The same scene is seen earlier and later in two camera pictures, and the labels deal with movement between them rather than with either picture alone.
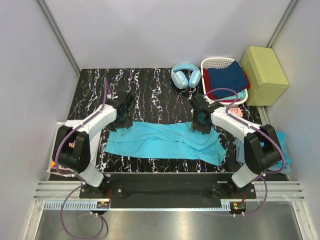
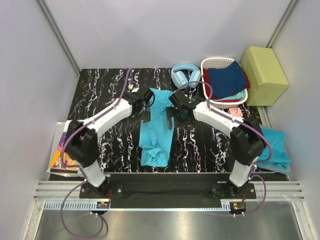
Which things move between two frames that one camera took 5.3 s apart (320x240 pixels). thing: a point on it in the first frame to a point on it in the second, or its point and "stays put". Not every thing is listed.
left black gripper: [121, 124] to [145, 116]
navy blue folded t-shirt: [231, 76] stays put
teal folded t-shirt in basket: [241, 95] stays put
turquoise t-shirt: [166, 141] to [156, 140]
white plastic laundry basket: [209, 62] stays put
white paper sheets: [93, 146] stays put
